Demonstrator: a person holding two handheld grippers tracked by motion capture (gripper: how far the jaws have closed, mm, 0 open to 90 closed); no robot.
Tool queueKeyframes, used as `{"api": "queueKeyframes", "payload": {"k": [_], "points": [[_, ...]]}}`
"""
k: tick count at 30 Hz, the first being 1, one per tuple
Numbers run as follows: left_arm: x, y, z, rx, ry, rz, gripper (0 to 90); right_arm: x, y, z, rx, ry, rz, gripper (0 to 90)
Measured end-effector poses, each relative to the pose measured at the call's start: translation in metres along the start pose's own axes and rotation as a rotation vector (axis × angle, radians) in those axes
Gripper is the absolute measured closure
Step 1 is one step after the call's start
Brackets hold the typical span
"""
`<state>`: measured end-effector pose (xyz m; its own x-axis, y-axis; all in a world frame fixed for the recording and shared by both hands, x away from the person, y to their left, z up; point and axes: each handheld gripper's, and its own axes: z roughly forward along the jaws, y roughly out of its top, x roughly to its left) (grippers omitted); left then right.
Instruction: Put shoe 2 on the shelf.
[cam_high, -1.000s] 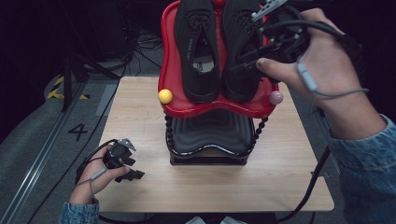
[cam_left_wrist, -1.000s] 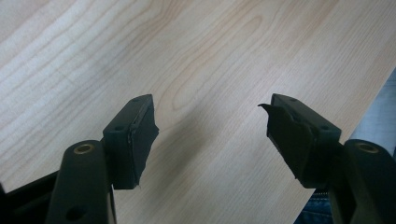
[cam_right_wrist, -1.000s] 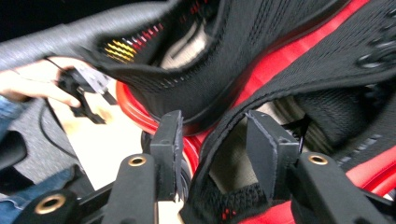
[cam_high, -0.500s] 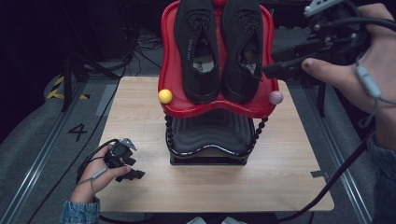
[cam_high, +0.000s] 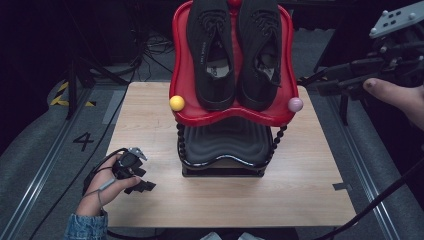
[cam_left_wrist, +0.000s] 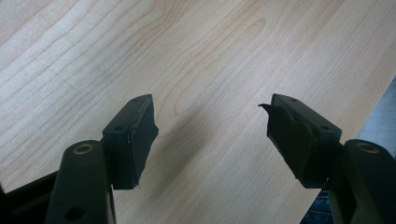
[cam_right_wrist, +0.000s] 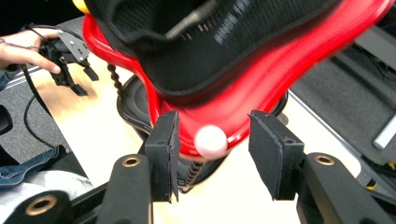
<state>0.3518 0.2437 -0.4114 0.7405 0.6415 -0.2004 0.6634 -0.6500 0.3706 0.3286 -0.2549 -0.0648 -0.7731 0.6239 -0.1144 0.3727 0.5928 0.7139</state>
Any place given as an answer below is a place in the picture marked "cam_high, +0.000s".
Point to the red and black shoe rack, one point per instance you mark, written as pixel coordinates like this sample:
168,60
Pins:
230,116

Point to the person's right hand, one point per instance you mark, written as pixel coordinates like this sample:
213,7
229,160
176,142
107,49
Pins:
400,98

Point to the black mesh knit shoe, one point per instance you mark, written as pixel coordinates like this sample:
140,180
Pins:
213,93
255,95

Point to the person's left hand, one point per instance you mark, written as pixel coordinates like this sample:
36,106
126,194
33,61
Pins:
106,186

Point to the black stand leg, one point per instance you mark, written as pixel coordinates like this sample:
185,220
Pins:
344,110

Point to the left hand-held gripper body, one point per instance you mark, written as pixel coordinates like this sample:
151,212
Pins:
128,163

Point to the yellow and black floor tape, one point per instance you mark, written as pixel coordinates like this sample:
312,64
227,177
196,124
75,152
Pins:
59,98

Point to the metal floor rail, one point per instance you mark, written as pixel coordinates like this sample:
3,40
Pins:
40,186
366,180

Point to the grey tape strip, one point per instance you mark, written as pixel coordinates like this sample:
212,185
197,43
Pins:
341,186

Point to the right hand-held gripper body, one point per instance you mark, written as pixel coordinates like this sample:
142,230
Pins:
398,43

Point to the black tripod stand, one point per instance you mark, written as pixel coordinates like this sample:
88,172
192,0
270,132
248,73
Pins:
76,83

